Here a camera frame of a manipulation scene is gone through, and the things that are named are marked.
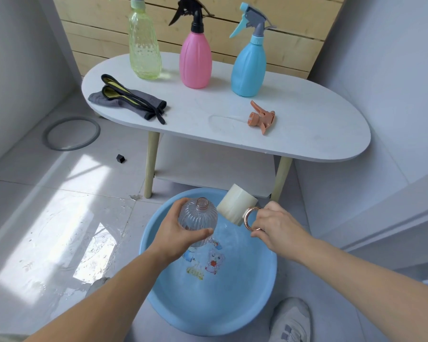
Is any blue spray bottle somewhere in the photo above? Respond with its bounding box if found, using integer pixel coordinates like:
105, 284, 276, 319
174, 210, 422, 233
230, 42, 267, 98

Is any grey rubber ring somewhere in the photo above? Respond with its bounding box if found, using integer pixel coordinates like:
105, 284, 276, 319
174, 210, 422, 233
42, 116, 102, 152

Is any person's left forearm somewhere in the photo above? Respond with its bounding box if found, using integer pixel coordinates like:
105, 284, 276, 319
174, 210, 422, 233
23, 245, 165, 342

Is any orange spray head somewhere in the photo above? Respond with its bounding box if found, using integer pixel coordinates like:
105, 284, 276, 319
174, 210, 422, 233
208, 100, 276, 136

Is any pink spray bottle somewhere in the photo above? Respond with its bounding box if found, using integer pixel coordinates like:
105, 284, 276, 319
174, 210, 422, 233
178, 31, 213, 89

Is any white oval table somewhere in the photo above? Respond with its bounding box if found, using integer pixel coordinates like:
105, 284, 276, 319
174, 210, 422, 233
81, 51, 372, 203

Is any green grey spray nozzle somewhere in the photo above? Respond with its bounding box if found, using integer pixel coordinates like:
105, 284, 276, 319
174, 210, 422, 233
108, 0, 146, 11

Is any person's right forearm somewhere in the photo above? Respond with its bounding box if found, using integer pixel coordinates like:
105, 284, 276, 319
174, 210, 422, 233
296, 237, 428, 342

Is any blue grey spray nozzle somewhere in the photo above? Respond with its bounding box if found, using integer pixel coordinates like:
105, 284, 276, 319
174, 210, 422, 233
229, 1, 277, 47

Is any green clear spray bottle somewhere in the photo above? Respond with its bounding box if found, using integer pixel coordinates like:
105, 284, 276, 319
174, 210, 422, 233
128, 7, 163, 81

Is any clear ribbed spray bottle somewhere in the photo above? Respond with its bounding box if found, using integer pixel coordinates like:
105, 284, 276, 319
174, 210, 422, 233
178, 197, 219, 248

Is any black spray nozzle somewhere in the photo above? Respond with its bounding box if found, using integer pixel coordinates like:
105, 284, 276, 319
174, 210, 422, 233
168, 0, 215, 34

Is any person's right hand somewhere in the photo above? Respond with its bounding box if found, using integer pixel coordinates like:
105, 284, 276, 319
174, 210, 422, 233
250, 200, 316, 266

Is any beige cup with metal handle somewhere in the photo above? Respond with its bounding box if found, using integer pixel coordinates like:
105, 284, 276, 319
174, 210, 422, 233
216, 184, 263, 232

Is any person's right white shoe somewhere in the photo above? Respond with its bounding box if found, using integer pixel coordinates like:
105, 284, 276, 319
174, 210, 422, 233
268, 297, 313, 342

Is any blue plastic basin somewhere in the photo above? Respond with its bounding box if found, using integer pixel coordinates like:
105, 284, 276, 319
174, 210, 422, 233
139, 187, 278, 337

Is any grey cloth with black trim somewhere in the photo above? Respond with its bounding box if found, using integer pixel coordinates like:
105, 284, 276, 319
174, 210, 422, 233
88, 73, 167, 125

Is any person's left hand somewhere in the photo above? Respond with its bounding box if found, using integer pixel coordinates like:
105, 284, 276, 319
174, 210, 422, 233
146, 197, 214, 266

